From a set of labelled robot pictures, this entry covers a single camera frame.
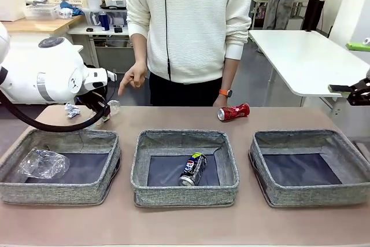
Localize clear storage bin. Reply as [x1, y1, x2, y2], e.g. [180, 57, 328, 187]
[83, 8, 128, 27]

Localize white knit sweater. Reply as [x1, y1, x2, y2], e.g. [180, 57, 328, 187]
[125, 0, 253, 83]

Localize large white table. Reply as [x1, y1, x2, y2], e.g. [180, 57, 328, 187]
[248, 29, 370, 120]

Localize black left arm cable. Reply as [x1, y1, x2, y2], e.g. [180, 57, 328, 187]
[0, 89, 109, 134]

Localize person's left hand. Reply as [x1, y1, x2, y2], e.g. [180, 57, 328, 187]
[212, 95, 230, 108]

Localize clear plastic bag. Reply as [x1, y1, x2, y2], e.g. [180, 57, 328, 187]
[18, 148, 70, 180]

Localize small white desk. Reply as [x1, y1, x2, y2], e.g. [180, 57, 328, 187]
[8, 40, 84, 65]

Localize person's right forearm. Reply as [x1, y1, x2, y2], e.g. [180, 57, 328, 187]
[129, 33, 150, 68]

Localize black trousers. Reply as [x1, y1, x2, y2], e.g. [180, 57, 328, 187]
[149, 72, 224, 106]

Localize white storage box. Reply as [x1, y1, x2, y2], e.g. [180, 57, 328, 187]
[0, 0, 26, 22]

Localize white desk with shelf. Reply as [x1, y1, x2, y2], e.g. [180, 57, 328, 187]
[66, 23, 134, 74]

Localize blue cloth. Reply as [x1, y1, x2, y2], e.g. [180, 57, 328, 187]
[59, 0, 84, 17]

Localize wooden top workbench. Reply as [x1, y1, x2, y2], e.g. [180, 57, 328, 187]
[0, 14, 84, 42]

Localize person's left forearm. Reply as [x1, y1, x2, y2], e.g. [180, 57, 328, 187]
[221, 57, 239, 91]

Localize black cord on sweater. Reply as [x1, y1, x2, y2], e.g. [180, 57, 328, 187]
[163, 0, 172, 80]

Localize crushed red soda can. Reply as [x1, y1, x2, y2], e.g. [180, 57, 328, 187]
[217, 102, 251, 123]

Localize person in black trousers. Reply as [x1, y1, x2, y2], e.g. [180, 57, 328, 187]
[302, 0, 343, 31]

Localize blue drink bottle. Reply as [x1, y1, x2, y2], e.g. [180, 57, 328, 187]
[98, 10, 111, 31]

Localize black Pepsi can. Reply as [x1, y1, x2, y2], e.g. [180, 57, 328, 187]
[178, 152, 208, 187]

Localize white paper ball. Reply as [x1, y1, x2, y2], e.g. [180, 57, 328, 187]
[64, 102, 81, 119]

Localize person's right hand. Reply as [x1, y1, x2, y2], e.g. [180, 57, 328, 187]
[117, 61, 148, 96]

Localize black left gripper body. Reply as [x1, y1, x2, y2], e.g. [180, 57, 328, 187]
[77, 91, 105, 112]

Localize clear mesh plastic basket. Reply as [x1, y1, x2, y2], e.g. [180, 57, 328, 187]
[23, 3, 60, 21]

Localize grey fabric basket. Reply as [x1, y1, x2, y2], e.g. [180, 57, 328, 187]
[249, 129, 370, 208]
[129, 129, 241, 208]
[0, 127, 122, 206]

